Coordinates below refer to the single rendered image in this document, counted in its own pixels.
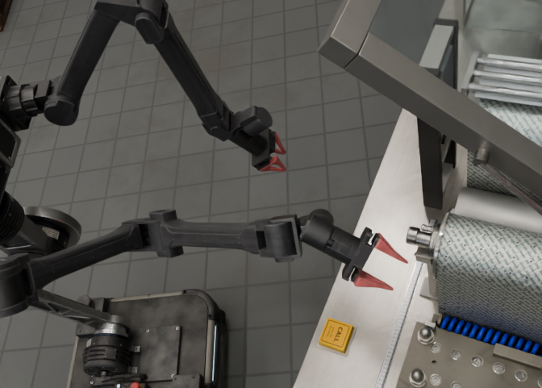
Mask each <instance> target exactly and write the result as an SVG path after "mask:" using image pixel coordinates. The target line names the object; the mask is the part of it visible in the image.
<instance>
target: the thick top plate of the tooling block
mask: <svg viewBox="0 0 542 388"><path fill-rule="evenodd" d="M422 327H425V323H421V322H418V321H416V324H415V328H414V331H413V333H412V337H411V341H410V343H409V346H408V349H407V352H406V356H405V359H404V362H403V364H402V369H401V372H400V374H399V377H398V382H397V385H396V387H395V388H418V387H414V386H413V385H411V383H410V374H411V372H412V371H413V370H414V369H420V370H422V371H423V372H424V373H425V375H426V377H427V382H426V384H425V385H424V386H423V387H420V388H542V366H541V369H540V370H538V369H533V368H530V367H527V366H525V365H521V364H518V363H514V362H512V361H508V360H505V359H502V358H500V357H495V356H493V352H494V346H495V345H493V344H488V343H486V342H483V341H480V340H475V339H473V338H470V337H467V336H463V335H460V334H457V333H454V332H450V331H447V330H444V329H441V328H436V329H435V331H432V332H433V334H434V341H433V342H432V343H431V344H429V345H424V344H421V343H420V342H419V340H418V332H419V330H420V328H422Z"/></svg>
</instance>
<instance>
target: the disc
mask: <svg viewBox="0 0 542 388"><path fill-rule="evenodd" d="M451 214H454V209H453V208H450V209H449V210H448V212H447V214H446V216H445V218H444V221H443V224H442V227H441V230H440V235H439V239H438V242H437V245H436V252H435V256H434V262H433V269H432V276H433V278H435V279H437V275H436V266H437V259H438V254H439V250H440V243H441V240H442V237H443V234H444V229H445V226H446V223H447V222H448V218H449V216H450V215H451Z"/></svg>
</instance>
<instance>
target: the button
mask: <svg viewBox="0 0 542 388"><path fill-rule="evenodd" d="M353 330H354V327H353V326H352V325H351V324H348V323H344V322H341V321H339V320H336V319H332V318H327V321H326V323H325V325H324V328H323V331H322V333H321V336H320V338H319V344H320V345H322V346H324V347H327V348H331V349H334V350H336V351H338V352H341V353H345V352H346V349H347V347H348V343H349V341H350V339H351V336H352V332H353Z"/></svg>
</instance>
